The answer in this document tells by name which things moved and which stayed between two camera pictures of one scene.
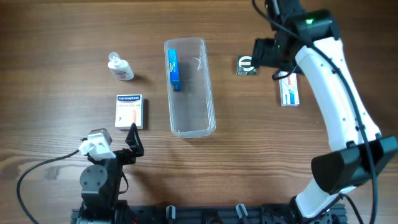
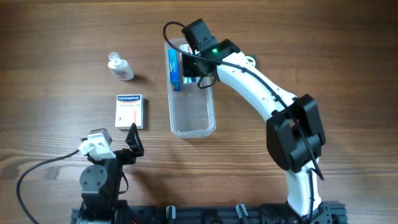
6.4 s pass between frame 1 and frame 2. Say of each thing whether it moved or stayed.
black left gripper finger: stayed
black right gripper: moved
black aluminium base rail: stayed
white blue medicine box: moved
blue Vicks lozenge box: stayed
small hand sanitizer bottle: stayed
